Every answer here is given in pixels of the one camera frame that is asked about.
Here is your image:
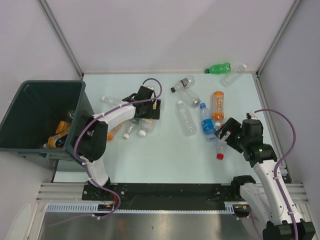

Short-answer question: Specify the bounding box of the tall clear bottle white cap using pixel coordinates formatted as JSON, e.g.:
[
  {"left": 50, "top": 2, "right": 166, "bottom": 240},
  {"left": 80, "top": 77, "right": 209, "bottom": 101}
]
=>
[{"left": 175, "top": 100, "right": 197, "bottom": 137}]

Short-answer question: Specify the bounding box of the clear bottle black cap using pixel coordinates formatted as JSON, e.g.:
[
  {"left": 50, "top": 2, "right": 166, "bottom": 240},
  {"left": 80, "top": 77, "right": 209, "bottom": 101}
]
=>
[{"left": 170, "top": 75, "right": 196, "bottom": 93}]

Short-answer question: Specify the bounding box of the clear Nongfu bottle red label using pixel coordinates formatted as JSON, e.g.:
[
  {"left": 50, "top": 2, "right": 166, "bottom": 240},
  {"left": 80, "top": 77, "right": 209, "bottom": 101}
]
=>
[{"left": 215, "top": 122, "right": 227, "bottom": 160}]

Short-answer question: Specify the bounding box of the green bottle at back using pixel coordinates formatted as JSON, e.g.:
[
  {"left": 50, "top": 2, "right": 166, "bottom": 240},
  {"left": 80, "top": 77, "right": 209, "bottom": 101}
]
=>
[{"left": 204, "top": 62, "right": 231, "bottom": 75}]

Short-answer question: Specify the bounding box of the clear bottle silver cap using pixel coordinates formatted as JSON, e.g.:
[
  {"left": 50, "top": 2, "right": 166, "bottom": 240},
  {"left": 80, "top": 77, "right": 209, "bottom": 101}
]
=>
[{"left": 178, "top": 88, "right": 201, "bottom": 108}]

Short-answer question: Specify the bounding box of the dark green plastic bin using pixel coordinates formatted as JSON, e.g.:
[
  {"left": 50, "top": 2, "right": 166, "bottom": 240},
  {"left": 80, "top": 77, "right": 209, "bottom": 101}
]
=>
[{"left": 0, "top": 80, "right": 94, "bottom": 168}]

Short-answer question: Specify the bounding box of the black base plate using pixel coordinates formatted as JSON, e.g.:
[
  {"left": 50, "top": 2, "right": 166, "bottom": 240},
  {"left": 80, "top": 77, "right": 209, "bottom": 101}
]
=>
[{"left": 82, "top": 182, "right": 251, "bottom": 211}]

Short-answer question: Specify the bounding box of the clear bottle blue label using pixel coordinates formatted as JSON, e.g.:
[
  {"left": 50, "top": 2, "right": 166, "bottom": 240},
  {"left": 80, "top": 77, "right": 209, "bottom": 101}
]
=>
[{"left": 199, "top": 102, "right": 216, "bottom": 142}]

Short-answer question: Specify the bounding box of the orange juice bottle gold cap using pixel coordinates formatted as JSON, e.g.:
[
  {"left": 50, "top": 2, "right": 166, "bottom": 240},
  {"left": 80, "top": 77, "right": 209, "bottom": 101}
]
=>
[{"left": 55, "top": 121, "right": 71, "bottom": 134}]

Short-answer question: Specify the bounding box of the clear bottle white cap back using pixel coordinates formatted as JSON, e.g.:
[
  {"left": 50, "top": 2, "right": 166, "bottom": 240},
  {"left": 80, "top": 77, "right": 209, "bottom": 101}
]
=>
[{"left": 219, "top": 64, "right": 247, "bottom": 88}]

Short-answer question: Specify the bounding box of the clear bottle dark green label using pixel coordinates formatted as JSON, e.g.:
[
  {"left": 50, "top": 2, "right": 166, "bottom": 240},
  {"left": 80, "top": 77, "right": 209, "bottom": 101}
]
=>
[{"left": 122, "top": 117, "right": 139, "bottom": 139}]

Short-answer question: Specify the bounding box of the yellow tea bottle blue label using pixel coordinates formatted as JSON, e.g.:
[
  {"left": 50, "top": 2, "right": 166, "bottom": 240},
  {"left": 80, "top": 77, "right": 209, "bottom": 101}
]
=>
[{"left": 43, "top": 134, "right": 68, "bottom": 149}]

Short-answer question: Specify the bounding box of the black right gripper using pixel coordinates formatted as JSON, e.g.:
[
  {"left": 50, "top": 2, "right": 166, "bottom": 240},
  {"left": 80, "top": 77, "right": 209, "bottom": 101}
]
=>
[{"left": 214, "top": 117, "right": 249, "bottom": 153}]

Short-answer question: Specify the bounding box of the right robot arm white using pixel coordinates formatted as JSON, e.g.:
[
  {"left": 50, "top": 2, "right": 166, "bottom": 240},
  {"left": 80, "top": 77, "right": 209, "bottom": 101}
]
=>
[{"left": 215, "top": 117, "right": 316, "bottom": 240}]

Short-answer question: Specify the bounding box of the orange label bottle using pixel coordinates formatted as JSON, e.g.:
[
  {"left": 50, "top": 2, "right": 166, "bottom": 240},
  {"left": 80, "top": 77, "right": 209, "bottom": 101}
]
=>
[
  {"left": 211, "top": 91, "right": 225, "bottom": 123},
  {"left": 106, "top": 122, "right": 124, "bottom": 142}
]

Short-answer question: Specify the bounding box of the white cable duct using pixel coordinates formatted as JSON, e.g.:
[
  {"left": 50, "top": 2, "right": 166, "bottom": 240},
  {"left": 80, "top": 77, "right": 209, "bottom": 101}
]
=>
[{"left": 46, "top": 201, "right": 121, "bottom": 213}]

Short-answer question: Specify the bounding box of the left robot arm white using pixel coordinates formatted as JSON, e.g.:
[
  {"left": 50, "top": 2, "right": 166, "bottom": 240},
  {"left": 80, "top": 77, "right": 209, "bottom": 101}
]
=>
[{"left": 73, "top": 85, "right": 161, "bottom": 200}]

